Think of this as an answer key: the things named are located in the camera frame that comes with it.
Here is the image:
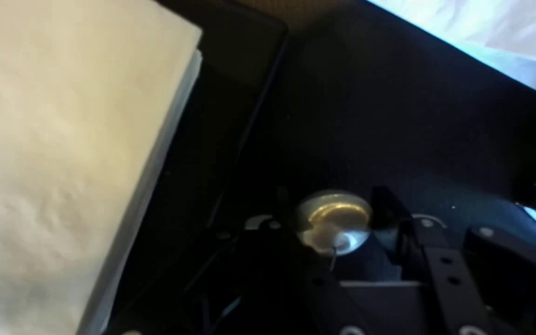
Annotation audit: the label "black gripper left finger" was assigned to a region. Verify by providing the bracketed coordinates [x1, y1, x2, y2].
[186, 185, 347, 335]

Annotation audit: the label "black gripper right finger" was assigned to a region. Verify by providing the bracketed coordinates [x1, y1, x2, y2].
[369, 185, 499, 335]

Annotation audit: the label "small metal paper weight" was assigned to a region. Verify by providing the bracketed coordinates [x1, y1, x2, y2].
[293, 189, 374, 274]

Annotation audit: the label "white napkin stack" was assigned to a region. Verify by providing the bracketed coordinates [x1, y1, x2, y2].
[0, 0, 205, 335]

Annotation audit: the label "black napkin tray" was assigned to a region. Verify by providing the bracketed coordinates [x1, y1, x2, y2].
[79, 0, 294, 335]

